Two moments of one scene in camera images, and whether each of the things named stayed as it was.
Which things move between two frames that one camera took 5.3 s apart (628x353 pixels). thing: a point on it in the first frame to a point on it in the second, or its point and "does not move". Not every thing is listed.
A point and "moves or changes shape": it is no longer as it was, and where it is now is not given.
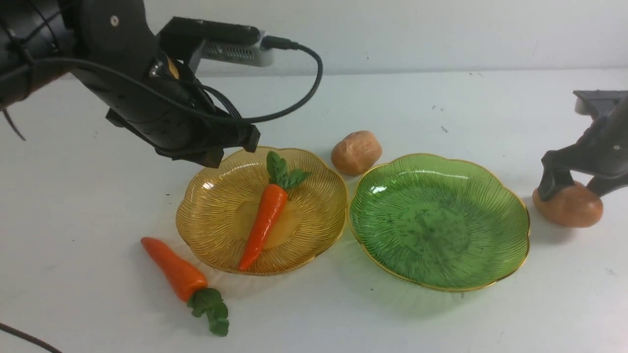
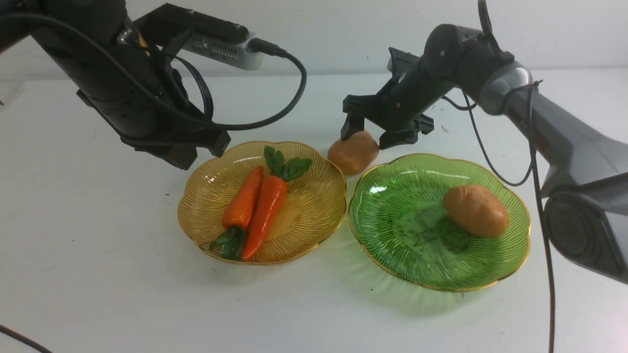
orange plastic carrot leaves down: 190,287 to 238,214
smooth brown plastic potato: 574,207 moves or changes shape
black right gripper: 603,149 to 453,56
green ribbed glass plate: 455,225 does not move
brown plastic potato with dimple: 356,153 does not move
